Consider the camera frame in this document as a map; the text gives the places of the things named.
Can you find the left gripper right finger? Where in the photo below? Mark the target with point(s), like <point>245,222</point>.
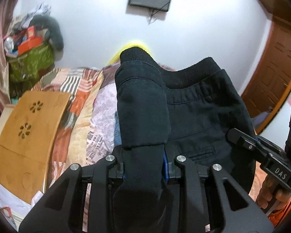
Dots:
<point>169,169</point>

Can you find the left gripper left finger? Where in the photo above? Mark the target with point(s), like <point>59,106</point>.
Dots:
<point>117,172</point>

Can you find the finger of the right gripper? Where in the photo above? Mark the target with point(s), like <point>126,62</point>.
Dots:
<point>252,146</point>
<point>268,146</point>

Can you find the black pants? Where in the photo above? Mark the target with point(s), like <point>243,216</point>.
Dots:
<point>140,202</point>

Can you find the right hand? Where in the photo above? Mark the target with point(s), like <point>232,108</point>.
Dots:
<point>267,194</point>

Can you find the folded blue jeans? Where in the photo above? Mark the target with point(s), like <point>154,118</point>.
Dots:
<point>117,133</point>

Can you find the printed newspaper-pattern blanket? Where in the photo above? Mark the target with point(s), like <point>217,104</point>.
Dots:
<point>82,116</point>

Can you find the wooden door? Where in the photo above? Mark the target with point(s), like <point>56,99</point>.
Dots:
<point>270,83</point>

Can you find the wooden lap desk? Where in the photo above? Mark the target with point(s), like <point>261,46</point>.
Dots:
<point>26,142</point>

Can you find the yellow pillow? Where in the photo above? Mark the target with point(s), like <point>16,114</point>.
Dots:
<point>132,52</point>

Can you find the green patterned storage box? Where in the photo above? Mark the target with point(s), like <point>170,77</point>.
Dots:
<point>26,67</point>

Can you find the grey plush toy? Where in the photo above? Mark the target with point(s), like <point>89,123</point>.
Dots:
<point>48,28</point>

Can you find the orange box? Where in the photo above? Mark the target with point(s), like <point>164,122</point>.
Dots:
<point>29,44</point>

